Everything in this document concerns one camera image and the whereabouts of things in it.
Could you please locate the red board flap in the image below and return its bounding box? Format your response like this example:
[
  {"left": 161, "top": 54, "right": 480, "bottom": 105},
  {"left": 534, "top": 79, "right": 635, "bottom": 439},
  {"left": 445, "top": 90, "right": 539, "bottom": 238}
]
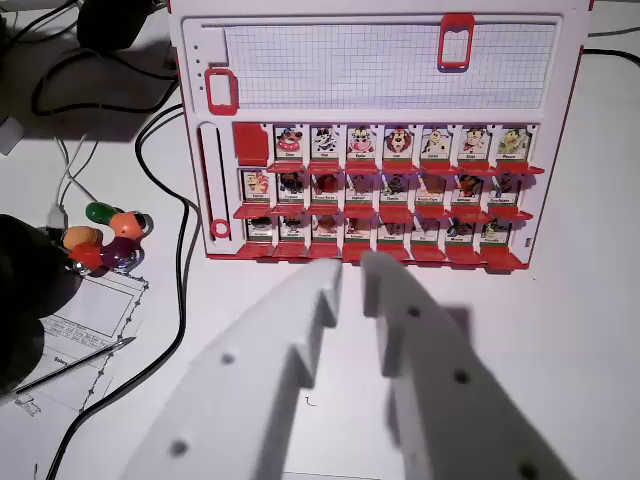
[{"left": 266, "top": 160, "right": 310, "bottom": 175}]

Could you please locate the printed paper sheet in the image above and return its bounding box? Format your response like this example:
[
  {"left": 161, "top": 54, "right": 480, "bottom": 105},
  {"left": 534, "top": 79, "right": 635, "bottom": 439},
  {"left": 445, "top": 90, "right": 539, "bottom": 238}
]
[{"left": 0, "top": 272, "right": 151, "bottom": 480}]

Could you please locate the silver pen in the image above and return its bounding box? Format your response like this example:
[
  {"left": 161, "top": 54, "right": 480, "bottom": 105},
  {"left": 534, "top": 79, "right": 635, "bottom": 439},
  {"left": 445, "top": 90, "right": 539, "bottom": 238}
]
[{"left": 0, "top": 336, "right": 137, "bottom": 401}]

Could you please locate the dark rounded object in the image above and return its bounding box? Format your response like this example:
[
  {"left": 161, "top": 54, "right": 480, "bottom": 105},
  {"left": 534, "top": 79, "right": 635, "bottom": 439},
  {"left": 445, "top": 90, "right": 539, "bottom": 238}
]
[{"left": 0, "top": 213, "right": 74, "bottom": 396}]

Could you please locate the red and white game board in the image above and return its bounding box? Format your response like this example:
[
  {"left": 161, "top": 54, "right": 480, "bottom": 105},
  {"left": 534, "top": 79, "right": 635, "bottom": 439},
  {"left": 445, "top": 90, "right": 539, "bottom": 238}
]
[{"left": 167, "top": 0, "right": 596, "bottom": 276}]

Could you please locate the small white block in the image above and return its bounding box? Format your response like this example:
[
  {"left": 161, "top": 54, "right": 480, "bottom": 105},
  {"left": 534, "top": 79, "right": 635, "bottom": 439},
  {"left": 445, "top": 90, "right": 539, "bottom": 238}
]
[{"left": 0, "top": 116, "right": 26, "bottom": 156}]

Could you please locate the black box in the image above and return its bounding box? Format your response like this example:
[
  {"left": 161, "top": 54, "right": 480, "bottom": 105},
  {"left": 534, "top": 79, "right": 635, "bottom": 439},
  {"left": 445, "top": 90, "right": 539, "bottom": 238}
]
[{"left": 76, "top": 0, "right": 154, "bottom": 51}]

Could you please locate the long black cable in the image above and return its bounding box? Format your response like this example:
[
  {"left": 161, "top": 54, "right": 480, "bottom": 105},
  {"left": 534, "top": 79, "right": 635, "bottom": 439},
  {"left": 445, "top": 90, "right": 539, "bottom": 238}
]
[{"left": 44, "top": 102, "right": 194, "bottom": 480}]

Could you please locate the colourful toy figure keychain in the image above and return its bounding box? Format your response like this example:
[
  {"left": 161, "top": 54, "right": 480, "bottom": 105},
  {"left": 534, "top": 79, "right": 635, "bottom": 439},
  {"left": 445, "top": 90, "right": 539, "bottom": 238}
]
[{"left": 60, "top": 200, "right": 154, "bottom": 276}]

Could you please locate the white cable with plug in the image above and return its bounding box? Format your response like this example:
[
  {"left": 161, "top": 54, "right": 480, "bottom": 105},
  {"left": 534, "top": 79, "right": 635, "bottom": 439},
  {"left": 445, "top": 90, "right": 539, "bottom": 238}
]
[{"left": 46, "top": 134, "right": 101, "bottom": 232}]

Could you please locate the looped black cable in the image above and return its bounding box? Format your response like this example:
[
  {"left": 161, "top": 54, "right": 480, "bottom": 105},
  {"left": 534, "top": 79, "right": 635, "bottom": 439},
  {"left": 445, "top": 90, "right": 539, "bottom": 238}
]
[{"left": 30, "top": 47, "right": 181, "bottom": 118}]

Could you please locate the thin black cable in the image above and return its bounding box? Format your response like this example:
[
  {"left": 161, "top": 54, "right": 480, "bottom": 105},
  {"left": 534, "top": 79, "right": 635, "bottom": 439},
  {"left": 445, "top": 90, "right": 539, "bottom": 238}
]
[{"left": 579, "top": 48, "right": 640, "bottom": 72}]

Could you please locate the thin grey cable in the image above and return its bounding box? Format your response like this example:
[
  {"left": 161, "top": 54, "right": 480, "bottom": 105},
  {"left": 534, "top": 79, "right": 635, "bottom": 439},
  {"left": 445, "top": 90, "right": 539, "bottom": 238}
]
[{"left": 587, "top": 22, "right": 640, "bottom": 39}]

